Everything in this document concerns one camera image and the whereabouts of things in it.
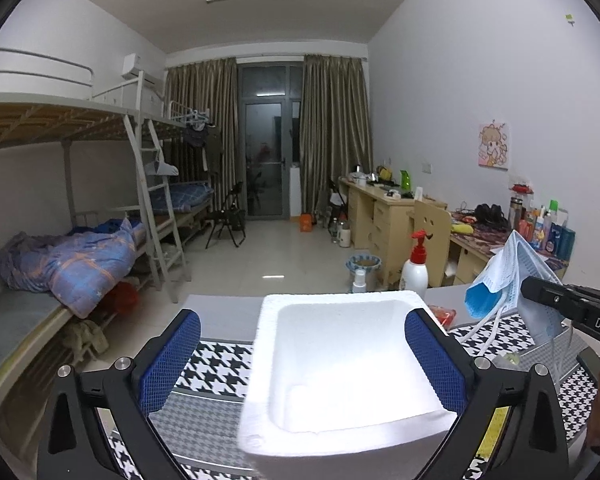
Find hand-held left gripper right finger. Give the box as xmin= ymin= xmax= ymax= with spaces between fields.
xmin=404 ymin=308 xmax=571 ymax=480

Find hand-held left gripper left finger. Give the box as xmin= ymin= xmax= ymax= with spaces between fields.
xmin=37 ymin=308 xmax=202 ymax=480

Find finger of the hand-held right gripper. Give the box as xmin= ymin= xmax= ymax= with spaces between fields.
xmin=521 ymin=276 xmax=600 ymax=345

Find blue face mask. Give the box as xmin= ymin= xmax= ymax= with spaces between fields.
xmin=455 ymin=230 xmax=573 ymax=391

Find white foam box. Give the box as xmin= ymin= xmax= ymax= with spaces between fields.
xmin=237 ymin=290 xmax=461 ymax=480

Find black white houndstooth table mat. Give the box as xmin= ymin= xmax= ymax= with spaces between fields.
xmin=95 ymin=305 xmax=600 ymax=480

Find red snack packet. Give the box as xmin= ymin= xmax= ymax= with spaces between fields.
xmin=427 ymin=305 xmax=456 ymax=329

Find group of toiletry bottles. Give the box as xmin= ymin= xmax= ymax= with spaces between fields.
xmin=507 ymin=180 xmax=578 ymax=263

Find red bag under bed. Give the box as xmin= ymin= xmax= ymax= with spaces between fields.
xmin=102 ymin=282 xmax=141 ymax=317

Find white pump bottle red cap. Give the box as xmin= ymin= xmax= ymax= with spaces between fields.
xmin=400 ymin=230 xmax=429 ymax=301

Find black headphones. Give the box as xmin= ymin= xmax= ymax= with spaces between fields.
xmin=474 ymin=203 xmax=508 ymax=226

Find blue woven trash basket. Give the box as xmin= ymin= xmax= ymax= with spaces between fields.
xmin=347 ymin=255 xmax=382 ymax=289

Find blue patterned quilt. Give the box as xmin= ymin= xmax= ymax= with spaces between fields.
xmin=0 ymin=217 xmax=146 ymax=318

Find wooden chair with smiley cutout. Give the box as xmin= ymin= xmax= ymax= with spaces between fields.
xmin=410 ymin=199 xmax=453 ymax=288

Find light wooden desk with drawers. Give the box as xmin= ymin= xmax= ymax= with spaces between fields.
xmin=339 ymin=177 xmax=448 ymax=286

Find white bunk bed ladder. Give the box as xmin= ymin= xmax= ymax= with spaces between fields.
xmin=122 ymin=110 xmax=188 ymax=303

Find dark hanging clothes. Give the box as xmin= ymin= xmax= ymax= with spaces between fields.
xmin=182 ymin=122 xmax=222 ymax=171

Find glass balcony door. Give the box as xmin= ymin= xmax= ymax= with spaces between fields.
xmin=237 ymin=62 xmax=303 ymax=221

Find brown curtain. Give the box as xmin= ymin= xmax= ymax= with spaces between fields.
xmin=165 ymin=57 xmax=238 ymax=221
xmin=302 ymin=55 xmax=373 ymax=216

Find white metal bunk bed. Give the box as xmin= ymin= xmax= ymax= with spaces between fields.
xmin=0 ymin=47 xmax=216 ymax=411

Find white air conditioner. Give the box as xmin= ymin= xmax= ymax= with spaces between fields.
xmin=121 ymin=53 xmax=144 ymax=80

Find pink cartoon wall poster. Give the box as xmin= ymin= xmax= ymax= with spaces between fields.
xmin=477 ymin=121 xmax=511 ymax=170

